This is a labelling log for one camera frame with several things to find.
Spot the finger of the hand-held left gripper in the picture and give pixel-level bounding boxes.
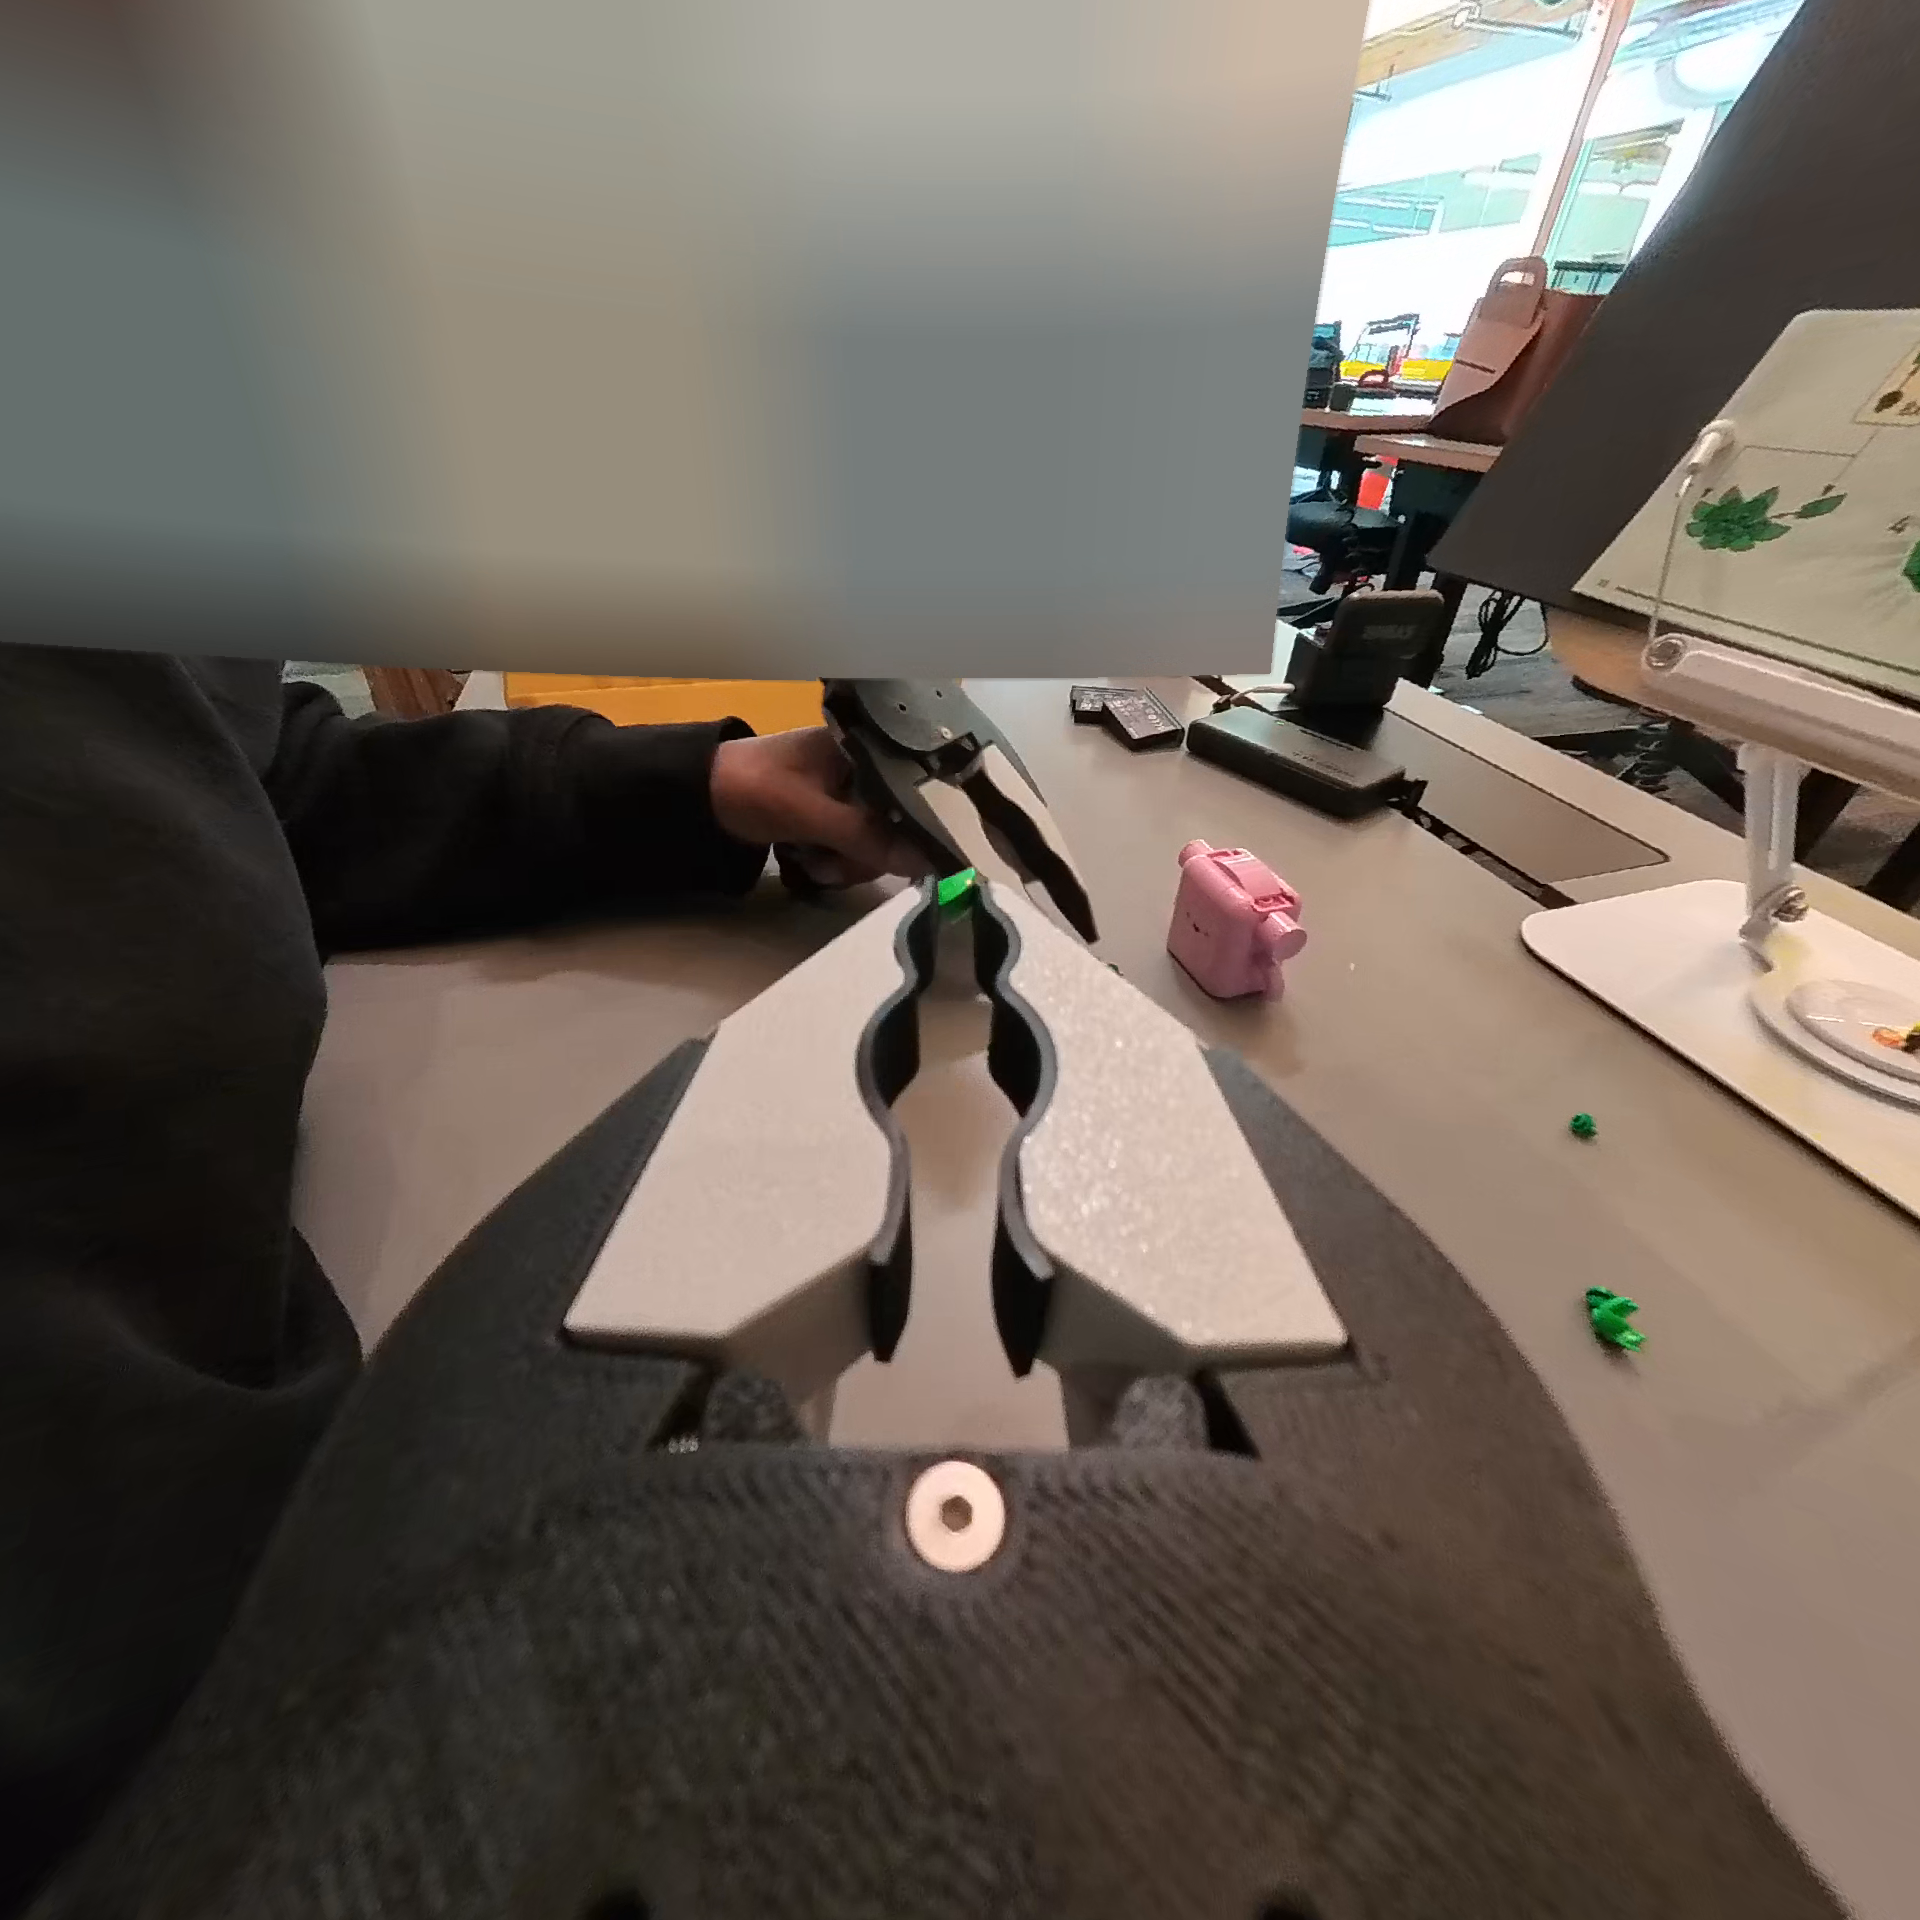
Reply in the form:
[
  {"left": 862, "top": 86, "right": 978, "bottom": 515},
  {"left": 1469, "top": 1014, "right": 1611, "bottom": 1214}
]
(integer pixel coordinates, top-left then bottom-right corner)
[
  {"left": 896, "top": 768, "right": 987, "bottom": 885},
  {"left": 959, "top": 738, "right": 1102, "bottom": 948}
]

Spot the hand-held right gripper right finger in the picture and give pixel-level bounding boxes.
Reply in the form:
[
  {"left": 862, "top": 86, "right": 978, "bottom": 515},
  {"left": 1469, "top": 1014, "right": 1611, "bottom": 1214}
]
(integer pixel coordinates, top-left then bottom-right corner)
[{"left": 966, "top": 883, "right": 1353, "bottom": 1453}]

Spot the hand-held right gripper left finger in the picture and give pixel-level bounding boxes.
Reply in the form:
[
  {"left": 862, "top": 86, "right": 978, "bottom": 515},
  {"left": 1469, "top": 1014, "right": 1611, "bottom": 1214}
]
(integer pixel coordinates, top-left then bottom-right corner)
[{"left": 561, "top": 883, "right": 943, "bottom": 1449}]

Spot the person's left forearm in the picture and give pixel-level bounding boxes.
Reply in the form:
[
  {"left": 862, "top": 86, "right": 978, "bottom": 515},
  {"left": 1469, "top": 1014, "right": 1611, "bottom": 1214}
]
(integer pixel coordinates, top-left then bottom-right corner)
[{"left": 286, "top": 681, "right": 767, "bottom": 952}]

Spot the person's left hand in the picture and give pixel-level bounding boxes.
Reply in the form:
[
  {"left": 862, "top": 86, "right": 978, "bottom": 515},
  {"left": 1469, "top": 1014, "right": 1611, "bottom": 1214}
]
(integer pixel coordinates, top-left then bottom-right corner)
[{"left": 711, "top": 728, "right": 905, "bottom": 904}]

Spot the yellow plastic bin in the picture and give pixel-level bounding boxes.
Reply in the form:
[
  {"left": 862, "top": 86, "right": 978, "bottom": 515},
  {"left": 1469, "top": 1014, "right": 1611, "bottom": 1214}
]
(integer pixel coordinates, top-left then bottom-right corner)
[{"left": 502, "top": 673, "right": 829, "bottom": 736}]

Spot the flat black power bank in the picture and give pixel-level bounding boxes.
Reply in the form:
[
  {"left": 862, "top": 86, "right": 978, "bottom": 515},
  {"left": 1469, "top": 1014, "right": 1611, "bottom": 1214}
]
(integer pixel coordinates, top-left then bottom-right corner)
[{"left": 1189, "top": 704, "right": 1407, "bottom": 821}]

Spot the black charger block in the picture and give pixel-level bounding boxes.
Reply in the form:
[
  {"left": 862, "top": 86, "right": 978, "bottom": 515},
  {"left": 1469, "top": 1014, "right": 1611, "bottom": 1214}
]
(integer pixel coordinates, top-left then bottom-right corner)
[{"left": 1288, "top": 588, "right": 1445, "bottom": 741}]

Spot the white book stand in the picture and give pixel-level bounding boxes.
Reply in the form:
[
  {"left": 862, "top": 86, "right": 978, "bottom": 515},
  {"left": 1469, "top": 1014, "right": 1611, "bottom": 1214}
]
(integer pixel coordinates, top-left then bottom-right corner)
[{"left": 1521, "top": 420, "right": 1920, "bottom": 1221}]

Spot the background wooden desk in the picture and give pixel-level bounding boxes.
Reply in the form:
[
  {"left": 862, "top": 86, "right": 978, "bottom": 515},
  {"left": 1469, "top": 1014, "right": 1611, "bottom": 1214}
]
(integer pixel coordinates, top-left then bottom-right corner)
[{"left": 1296, "top": 403, "right": 1505, "bottom": 602}]

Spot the brown paper bag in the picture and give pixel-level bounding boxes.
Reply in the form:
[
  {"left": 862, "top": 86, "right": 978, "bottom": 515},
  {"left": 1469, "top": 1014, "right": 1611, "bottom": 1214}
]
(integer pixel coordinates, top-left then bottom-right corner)
[{"left": 1431, "top": 256, "right": 1613, "bottom": 443}]

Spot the plant instruction booklet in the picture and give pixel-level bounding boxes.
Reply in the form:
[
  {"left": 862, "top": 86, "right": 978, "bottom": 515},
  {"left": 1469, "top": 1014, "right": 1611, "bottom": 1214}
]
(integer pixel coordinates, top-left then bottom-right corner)
[{"left": 1573, "top": 306, "right": 1920, "bottom": 706}]

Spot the pink toy camera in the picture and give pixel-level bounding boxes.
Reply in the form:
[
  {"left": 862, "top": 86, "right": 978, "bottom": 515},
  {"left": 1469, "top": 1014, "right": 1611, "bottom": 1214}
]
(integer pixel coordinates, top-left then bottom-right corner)
[{"left": 1168, "top": 836, "right": 1310, "bottom": 1002}]

